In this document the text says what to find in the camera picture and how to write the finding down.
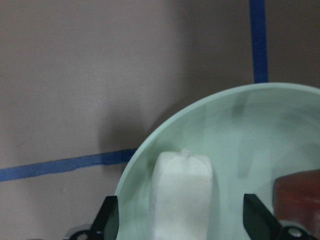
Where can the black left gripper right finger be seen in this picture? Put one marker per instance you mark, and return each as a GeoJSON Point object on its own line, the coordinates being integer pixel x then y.
{"type": "Point", "coordinates": [259, 223]}

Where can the white steamed bun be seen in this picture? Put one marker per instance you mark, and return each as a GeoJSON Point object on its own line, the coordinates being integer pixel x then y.
{"type": "Point", "coordinates": [180, 196]}

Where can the light green plate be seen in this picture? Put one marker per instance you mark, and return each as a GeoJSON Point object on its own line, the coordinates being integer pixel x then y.
{"type": "Point", "coordinates": [252, 134]}

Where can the brown steamed bun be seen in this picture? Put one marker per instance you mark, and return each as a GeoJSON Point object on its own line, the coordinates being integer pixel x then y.
{"type": "Point", "coordinates": [296, 198]}

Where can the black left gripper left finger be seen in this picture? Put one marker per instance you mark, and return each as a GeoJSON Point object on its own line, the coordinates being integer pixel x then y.
{"type": "Point", "coordinates": [106, 223]}

